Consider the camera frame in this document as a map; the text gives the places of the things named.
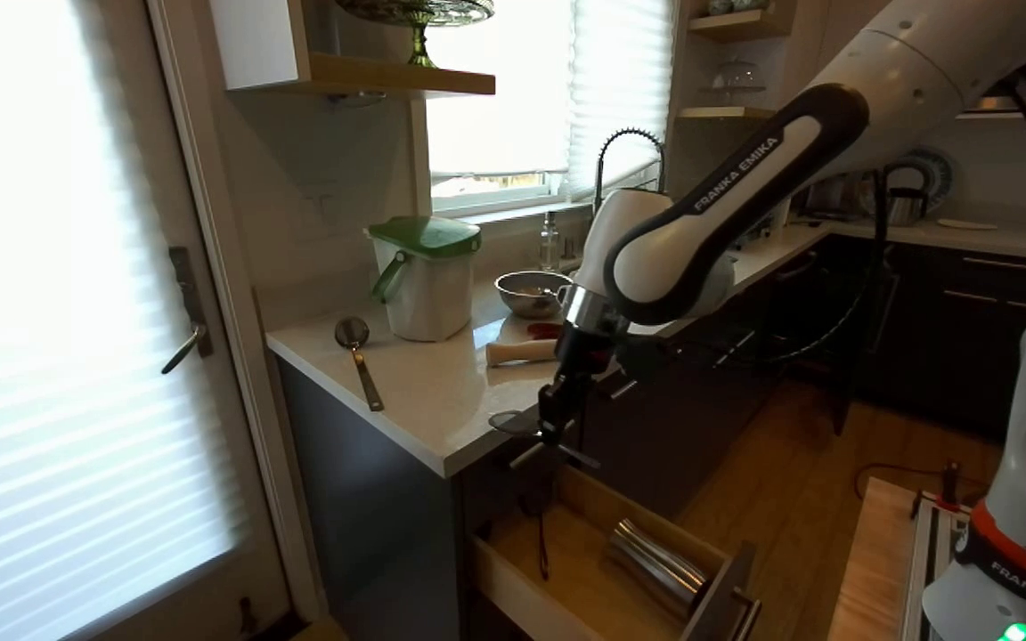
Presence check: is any clear soap bottle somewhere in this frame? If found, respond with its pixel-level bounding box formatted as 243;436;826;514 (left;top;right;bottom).
535;209;566;273

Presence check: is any dark rear kitchen cabinet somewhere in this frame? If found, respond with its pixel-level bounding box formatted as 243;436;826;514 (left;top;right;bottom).
831;216;1026;441

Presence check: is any dark lower kitchen cabinet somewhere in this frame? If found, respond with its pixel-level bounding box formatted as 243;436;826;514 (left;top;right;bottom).
276;235;849;641

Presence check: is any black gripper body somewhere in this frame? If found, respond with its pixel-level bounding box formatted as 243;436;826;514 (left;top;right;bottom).
539;321;621;422

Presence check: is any metal kitchen faucet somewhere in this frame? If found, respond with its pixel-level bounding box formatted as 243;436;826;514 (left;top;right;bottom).
590;126;670;216

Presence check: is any bright kitchen window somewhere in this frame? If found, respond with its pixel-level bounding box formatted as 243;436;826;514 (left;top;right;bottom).
421;0;675;226

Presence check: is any bright glass door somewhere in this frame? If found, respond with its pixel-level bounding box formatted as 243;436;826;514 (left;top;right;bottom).
0;0;302;641

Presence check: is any white wall cabinet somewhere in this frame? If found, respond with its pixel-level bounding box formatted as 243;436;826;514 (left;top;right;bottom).
204;0;313;97

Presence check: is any open wooden drawer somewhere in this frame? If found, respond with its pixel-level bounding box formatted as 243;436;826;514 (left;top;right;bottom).
470;461;767;641

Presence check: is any metal bowl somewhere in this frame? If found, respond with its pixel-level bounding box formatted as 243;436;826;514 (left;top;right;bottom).
491;266;575;321

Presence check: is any aluminium base frame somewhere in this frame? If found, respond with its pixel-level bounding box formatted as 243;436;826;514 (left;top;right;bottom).
902;486;982;641

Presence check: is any white bin with green lid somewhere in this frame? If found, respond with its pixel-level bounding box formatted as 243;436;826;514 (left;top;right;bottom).
365;213;485;345

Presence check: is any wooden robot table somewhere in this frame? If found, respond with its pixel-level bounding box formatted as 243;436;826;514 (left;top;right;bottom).
826;473;933;641

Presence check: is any metal cylinder utensil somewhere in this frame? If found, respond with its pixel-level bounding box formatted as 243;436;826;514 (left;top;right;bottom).
602;517;713;619

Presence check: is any dark door handle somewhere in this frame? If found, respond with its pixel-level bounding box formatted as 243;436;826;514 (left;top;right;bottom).
155;243;217;377

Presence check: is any wooden wall shelf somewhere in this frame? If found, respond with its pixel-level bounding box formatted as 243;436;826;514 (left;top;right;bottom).
294;50;499;100
675;104;776;126

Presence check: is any green glass cake stand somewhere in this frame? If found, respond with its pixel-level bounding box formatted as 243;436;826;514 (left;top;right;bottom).
331;0;499;73

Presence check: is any dark kitchen cabinet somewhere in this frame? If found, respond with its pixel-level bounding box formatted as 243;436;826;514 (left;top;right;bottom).
831;216;1026;441
276;235;849;641

